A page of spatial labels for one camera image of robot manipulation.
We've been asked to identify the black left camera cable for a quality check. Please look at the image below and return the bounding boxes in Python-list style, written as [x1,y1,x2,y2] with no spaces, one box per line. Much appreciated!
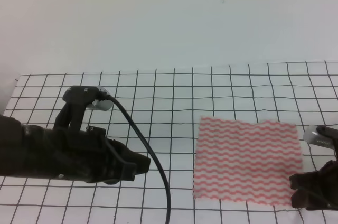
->
[99,94,172,224]

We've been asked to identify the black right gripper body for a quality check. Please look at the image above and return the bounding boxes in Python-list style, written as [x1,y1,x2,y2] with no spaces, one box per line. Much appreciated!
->
[289,161,337,211]

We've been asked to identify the pink wavy striped towel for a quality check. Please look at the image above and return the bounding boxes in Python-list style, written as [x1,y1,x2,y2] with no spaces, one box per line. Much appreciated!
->
[193,117,303,208]

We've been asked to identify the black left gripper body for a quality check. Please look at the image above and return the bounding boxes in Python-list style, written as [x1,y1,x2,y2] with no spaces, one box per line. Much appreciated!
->
[22,125,137,184]

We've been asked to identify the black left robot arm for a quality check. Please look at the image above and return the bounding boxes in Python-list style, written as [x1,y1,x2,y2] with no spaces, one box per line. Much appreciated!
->
[1,116,151,185]

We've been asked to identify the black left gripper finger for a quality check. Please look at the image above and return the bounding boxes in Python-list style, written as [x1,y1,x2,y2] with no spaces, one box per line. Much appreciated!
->
[120,145,151,176]

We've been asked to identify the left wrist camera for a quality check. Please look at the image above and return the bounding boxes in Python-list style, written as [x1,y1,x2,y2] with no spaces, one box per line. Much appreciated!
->
[52,85,114,132]

